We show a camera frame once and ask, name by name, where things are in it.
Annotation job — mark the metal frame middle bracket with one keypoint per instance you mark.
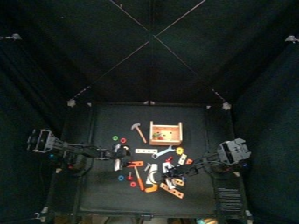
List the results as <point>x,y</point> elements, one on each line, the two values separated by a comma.
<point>149,102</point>

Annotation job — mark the grey toy screw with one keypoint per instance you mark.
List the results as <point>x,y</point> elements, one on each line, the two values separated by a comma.
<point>148,166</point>

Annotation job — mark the metal frame corner bracket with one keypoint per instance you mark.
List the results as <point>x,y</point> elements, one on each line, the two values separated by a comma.
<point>72,102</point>
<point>226,105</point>
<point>292,38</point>
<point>16,37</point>

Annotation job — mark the long orange perforated bar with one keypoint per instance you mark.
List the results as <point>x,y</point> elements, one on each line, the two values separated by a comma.
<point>173,190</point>

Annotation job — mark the red toy screw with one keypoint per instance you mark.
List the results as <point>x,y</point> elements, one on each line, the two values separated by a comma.
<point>129,177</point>
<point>169,159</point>

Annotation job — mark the blue toy wrench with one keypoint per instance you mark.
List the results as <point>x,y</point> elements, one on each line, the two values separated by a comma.
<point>164,152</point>

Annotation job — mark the green toy nut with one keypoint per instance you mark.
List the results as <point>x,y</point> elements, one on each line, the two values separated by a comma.
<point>116,137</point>

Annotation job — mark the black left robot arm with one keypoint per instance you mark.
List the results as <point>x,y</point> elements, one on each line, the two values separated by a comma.
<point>78,148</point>

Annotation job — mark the short orange perforated bar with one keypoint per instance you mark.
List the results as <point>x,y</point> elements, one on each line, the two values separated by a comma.
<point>180,181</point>

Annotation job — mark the blue toy nut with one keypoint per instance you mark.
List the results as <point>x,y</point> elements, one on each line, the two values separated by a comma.
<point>121,177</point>

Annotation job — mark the orange toy hammer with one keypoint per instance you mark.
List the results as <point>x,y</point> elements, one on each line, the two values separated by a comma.
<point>136,164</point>

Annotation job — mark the wooden toy toolbox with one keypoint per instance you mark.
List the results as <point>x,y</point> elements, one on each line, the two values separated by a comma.
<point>166,133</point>

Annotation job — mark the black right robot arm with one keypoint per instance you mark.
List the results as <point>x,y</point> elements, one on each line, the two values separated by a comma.
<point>233,151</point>

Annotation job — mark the grey head toy hammer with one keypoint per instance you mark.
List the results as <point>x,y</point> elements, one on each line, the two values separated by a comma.
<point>140,131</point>

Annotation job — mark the white perforated toy bar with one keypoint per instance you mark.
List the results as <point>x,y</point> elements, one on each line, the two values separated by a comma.
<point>146,151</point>

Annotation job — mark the short white perforated bar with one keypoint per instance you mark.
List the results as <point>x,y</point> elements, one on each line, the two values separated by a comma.
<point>182,159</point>

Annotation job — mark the red toy nut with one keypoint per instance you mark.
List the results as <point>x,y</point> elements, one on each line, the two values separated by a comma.
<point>133,184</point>
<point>124,140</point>

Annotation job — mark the orange triangular toy piece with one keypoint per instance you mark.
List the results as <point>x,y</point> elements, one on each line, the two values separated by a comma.
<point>189,161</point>

